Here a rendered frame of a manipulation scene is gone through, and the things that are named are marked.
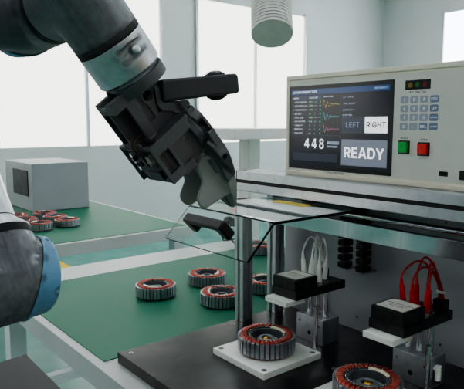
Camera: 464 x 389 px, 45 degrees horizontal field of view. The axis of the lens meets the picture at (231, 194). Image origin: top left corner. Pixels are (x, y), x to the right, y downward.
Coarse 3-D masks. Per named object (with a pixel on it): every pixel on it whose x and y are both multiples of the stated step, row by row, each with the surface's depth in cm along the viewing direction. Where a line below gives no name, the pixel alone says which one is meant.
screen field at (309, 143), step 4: (304, 140) 114; (308, 140) 113; (312, 140) 112; (316, 140) 111; (320, 140) 110; (324, 140) 110; (304, 144) 114; (308, 144) 113; (312, 144) 112; (316, 144) 112; (320, 144) 111; (324, 144) 110; (304, 148) 114; (308, 148) 113; (312, 148) 112; (316, 148) 112; (320, 148) 111; (324, 148) 110
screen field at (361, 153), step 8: (344, 144) 106; (352, 144) 104; (360, 144) 103; (368, 144) 101; (376, 144) 100; (384, 144) 99; (344, 152) 106; (352, 152) 105; (360, 152) 103; (368, 152) 102; (376, 152) 100; (384, 152) 99; (344, 160) 106; (352, 160) 105; (360, 160) 103; (368, 160) 102; (376, 160) 100; (384, 160) 99
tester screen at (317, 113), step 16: (304, 96) 113; (320, 96) 110; (336, 96) 107; (352, 96) 103; (368, 96) 101; (384, 96) 98; (304, 112) 113; (320, 112) 110; (336, 112) 107; (352, 112) 104; (368, 112) 101; (384, 112) 98; (304, 128) 114; (320, 128) 110; (336, 128) 107; (336, 144) 107
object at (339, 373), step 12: (336, 372) 91; (348, 372) 92; (360, 372) 93; (372, 372) 92; (384, 372) 91; (336, 384) 88; (348, 384) 86; (360, 384) 89; (372, 384) 89; (384, 384) 87; (396, 384) 86
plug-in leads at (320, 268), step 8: (320, 248) 114; (312, 256) 114; (320, 256) 119; (304, 264) 116; (312, 264) 114; (320, 264) 113; (312, 272) 114; (320, 272) 113; (328, 272) 119; (320, 280) 113
